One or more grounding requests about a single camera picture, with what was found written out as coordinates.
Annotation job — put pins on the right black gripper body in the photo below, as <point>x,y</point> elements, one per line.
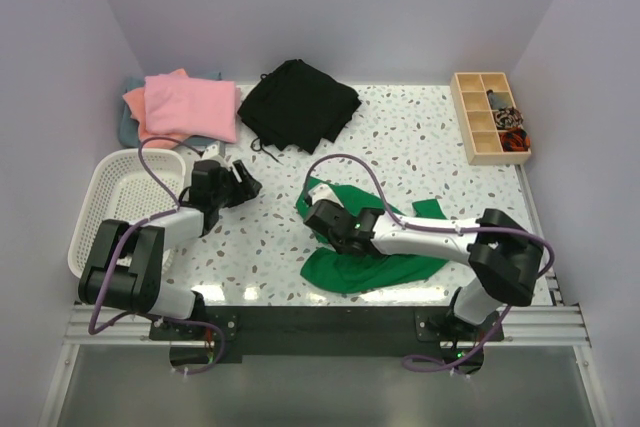
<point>337,245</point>

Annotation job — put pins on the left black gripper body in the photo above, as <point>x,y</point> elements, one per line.
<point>227,178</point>

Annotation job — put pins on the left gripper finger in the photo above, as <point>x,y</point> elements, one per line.
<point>241,173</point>
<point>248,188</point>

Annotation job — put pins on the green t shirt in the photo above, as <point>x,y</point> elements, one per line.
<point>349,274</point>

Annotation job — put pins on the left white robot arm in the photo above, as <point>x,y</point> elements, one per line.
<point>123,273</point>

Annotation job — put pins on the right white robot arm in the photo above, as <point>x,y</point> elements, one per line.
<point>504,257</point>

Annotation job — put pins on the pink folded t shirt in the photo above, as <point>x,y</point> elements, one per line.
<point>176,104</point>

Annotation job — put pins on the black folded garment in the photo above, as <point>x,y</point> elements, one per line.
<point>298,105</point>

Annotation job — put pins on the white perforated laundry basket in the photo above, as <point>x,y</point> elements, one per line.
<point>122,188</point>

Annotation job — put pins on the salmon folded t shirt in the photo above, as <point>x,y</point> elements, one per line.
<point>150,134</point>

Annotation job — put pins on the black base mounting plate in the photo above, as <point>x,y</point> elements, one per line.
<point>333,346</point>

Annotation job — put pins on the wooden compartment organizer box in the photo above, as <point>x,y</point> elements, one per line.
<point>479,133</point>

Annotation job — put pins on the orange black sock roll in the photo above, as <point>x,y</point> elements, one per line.
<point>515,140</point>

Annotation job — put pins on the black white patterned sock roll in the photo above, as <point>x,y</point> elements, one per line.
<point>507,118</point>

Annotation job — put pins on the grey rolled sock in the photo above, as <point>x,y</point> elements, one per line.
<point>497,100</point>

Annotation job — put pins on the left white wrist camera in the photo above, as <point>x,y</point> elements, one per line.
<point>214,150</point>

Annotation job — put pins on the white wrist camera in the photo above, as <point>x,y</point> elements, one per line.
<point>214,150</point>
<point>319,192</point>

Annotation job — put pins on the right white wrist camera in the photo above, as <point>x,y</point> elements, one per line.
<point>319,192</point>

